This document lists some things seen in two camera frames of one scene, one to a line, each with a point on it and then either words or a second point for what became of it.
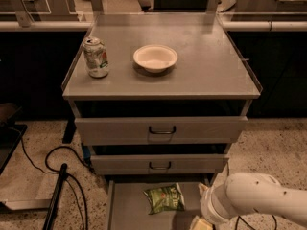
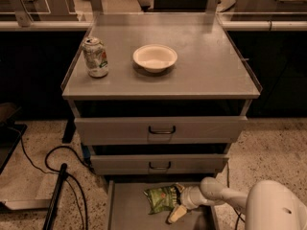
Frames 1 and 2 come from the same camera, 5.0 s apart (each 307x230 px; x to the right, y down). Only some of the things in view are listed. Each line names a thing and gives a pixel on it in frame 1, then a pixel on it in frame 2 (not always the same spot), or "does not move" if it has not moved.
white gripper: [207, 201] → [189, 197]
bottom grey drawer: [127, 206] does not move
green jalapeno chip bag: [165, 198] does not move
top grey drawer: [159, 130] does not move
